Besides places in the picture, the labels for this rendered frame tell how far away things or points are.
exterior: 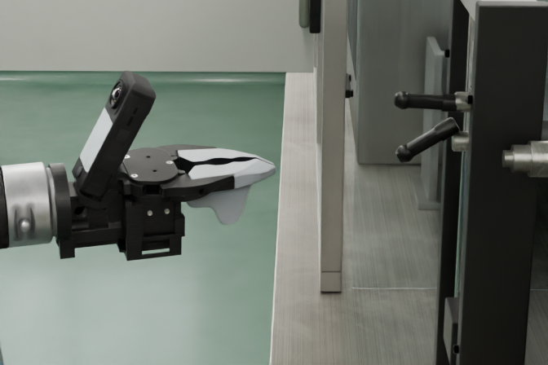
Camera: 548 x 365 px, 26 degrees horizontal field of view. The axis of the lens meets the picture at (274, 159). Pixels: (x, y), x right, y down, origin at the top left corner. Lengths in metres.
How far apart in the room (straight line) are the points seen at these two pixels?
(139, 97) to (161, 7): 5.16
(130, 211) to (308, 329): 0.53
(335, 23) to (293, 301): 0.39
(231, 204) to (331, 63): 0.47
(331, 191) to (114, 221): 0.55
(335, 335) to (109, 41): 4.83
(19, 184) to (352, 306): 0.67
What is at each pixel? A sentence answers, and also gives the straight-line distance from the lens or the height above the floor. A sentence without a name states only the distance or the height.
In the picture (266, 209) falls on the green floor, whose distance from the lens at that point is 4.48.
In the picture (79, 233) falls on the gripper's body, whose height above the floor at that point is 1.19.
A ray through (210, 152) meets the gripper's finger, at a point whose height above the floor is 1.24.
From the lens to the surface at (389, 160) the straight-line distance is 1.61.
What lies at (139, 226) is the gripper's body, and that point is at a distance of 1.10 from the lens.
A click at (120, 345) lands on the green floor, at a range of 3.50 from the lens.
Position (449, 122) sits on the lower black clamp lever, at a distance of 0.87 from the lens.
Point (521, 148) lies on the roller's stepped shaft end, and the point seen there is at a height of 1.34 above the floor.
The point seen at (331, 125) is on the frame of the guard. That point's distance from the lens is 1.57.
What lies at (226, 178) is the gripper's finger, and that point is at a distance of 1.09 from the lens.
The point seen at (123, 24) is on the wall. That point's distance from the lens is 6.25.
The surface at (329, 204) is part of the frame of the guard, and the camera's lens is 1.61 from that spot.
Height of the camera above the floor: 1.60
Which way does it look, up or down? 19 degrees down
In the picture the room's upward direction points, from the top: straight up
